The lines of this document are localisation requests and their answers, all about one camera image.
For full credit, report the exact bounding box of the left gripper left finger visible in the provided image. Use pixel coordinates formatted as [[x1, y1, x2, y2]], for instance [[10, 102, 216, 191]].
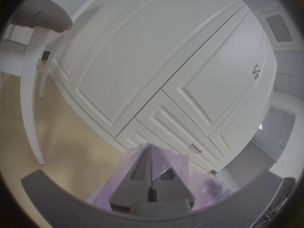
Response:
[[109, 148, 152, 214]]

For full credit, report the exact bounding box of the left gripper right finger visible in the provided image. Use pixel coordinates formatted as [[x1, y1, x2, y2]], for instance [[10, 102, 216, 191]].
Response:
[[152, 167, 196, 211]]

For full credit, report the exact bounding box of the purple plastic bag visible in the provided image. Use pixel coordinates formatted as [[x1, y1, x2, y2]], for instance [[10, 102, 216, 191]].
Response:
[[87, 143, 236, 211]]

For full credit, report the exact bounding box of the grey curtain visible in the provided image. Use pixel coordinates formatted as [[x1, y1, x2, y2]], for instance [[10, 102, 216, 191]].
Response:
[[224, 141, 276, 190]]

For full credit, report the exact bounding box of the white wardrobe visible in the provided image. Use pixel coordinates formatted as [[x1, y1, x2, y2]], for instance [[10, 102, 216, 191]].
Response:
[[49, 0, 278, 175]]

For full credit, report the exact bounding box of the white chair with grey cushions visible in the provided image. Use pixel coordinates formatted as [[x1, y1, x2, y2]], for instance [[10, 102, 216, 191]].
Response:
[[0, 0, 124, 165]]

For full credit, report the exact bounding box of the white ceiling air conditioner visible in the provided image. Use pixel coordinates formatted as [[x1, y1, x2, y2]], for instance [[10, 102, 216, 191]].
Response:
[[260, 2, 298, 50]]

